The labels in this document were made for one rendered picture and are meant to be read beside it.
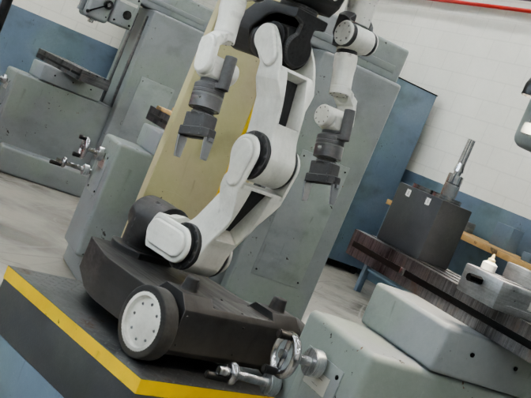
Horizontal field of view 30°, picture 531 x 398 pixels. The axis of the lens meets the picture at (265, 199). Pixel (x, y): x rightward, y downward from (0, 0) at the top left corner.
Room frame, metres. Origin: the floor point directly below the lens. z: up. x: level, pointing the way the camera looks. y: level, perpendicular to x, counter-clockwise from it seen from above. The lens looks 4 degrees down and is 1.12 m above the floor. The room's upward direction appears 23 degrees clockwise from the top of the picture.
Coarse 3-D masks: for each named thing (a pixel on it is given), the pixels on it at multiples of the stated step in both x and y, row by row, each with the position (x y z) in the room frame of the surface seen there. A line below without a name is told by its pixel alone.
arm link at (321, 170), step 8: (320, 144) 3.00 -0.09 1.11; (328, 144) 2.99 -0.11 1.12; (320, 152) 2.99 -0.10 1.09; (328, 152) 2.98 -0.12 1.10; (336, 152) 2.99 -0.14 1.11; (312, 160) 3.03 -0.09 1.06; (320, 160) 3.00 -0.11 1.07; (328, 160) 2.99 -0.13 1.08; (336, 160) 3.01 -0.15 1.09; (312, 168) 3.02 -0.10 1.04; (320, 168) 3.00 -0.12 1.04; (328, 168) 2.98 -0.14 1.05; (336, 168) 2.99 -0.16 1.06; (312, 176) 3.01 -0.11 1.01; (320, 176) 2.99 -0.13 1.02; (328, 176) 2.97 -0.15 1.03; (336, 176) 2.97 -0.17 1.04; (328, 184) 3.01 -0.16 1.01
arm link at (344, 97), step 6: (336, 84) 3.04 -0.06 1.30; (330, 90) 3.05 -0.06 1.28; (336, 90) 3.03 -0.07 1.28; (342, 90) 3.03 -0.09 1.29; (348, 90) 3.04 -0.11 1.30; (336, 96) 3.09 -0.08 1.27; (342, 96) 3.07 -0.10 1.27; (348, 96) 3.05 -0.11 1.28; (336, 102) 3.09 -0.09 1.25; (342, 102) 3.08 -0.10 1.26; (348, 102) 3.06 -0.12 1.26; (354, 102) 3.06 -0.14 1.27; (342, 108) 3.08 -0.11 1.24; (348, 108) 3.07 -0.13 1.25; (354, 108) 3.06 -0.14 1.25
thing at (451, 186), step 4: (448, 176) 2.93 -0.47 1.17; (448, 180) 2.92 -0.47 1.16; (452, 180) 2.91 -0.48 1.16; (456, 180) 2.91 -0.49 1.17; (460, 180) 2.91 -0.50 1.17; (444, 184) 2.93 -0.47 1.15; (448, 184) 2.92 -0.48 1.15; (452, 184) 2.91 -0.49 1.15; (456, 184) 2.91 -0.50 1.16; (460, 184) 2.92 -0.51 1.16; (444, 188) 2.92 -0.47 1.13; (448, 188) 2.91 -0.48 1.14; (452, 188) 2.91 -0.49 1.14; (456, 188) 2.91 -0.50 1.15; (444, 192) 2.92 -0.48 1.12; (448, 192) 2.91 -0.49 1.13; (452, 192) 2.91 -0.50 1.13; (456, 192) 2.92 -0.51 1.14; (448, 196) 2.91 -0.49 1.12; (452, 196) 2.91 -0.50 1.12; (456, 196) 2.93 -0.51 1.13
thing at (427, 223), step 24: (408, 192) 2.99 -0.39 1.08; (432, 192) 2.98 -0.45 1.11; (408, 216) 2.95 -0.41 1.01; (432, 216) 2.86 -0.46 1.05; (456, 216) 2.89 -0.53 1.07; (384, 240) 3.00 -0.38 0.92; (408, 240) 2.91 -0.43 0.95; (432, 240) 2.86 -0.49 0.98; (456, 240) 2.91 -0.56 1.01; (432, 264) 2.88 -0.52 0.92
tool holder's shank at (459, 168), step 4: (468, 140) 2.93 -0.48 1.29; (472, 140) 2.92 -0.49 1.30; (468, 144) 2.92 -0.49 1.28; (472, 144) 2.92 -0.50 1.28; (464, 148) 2.93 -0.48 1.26; (468, 148) 2.92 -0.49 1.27; (472, 148) 2.93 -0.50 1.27; (464, 152) 2.92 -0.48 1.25; (468, 152) 2.92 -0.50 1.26; (464, 156) 2.92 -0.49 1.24; (468, 156) 2.92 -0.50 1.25; (460, 160) 2.93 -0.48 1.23; (464, 160) 2.92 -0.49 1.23; (460, 164) 2.92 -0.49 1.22; (464, 164) 2.92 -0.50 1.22; (456, 168) 2.92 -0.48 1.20; (460, 168) 2.92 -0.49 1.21; (464, 168) 2.93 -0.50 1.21; (456, 172) 2.92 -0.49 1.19; (460, 172) 2.92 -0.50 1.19
